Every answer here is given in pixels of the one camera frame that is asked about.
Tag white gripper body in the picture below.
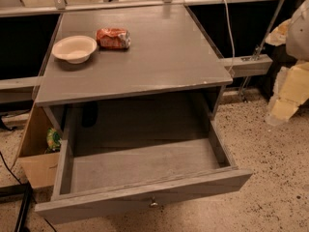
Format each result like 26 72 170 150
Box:
286 0 309 61

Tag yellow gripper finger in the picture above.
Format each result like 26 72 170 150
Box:
266 61 309 126
266 19 291 46

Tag crushed red coke can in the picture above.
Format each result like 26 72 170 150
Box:
96 28 130 49

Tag metal drawer knob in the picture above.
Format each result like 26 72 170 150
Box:
149 197 158 208

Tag open grey top drawer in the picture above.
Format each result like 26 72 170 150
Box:
36 112 252 224

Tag metal diagonal rod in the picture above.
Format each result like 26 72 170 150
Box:
239 0 285 102

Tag grey wooden cabinet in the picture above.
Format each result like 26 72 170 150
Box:
35 5 232 149

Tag white paper bowl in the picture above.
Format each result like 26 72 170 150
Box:
52 36 98 64

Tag green snack bag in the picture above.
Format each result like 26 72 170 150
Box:
45 128 62 154

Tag brown cardboard box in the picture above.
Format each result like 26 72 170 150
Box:
17 105 60 189

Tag black metal stand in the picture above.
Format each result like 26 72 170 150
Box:
0 181 34 232

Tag grey wooden side rail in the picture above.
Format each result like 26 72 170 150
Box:
220 54 272 78

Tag white hanging cable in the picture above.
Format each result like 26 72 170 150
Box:
209 0 236 77

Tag black floor cable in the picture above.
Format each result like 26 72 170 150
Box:
0 150 23 186

